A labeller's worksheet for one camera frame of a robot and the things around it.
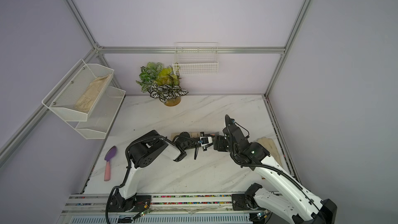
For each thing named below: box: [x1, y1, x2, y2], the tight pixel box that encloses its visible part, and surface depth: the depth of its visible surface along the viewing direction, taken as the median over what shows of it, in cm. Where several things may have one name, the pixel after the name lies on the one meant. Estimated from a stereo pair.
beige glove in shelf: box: [74, 74, 110, 114], surface depth 80 cm
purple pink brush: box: [104, 145, 117, 182], surface depth 88 cm
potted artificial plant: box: [135, 61, 189, 107], surface depth 98 cm
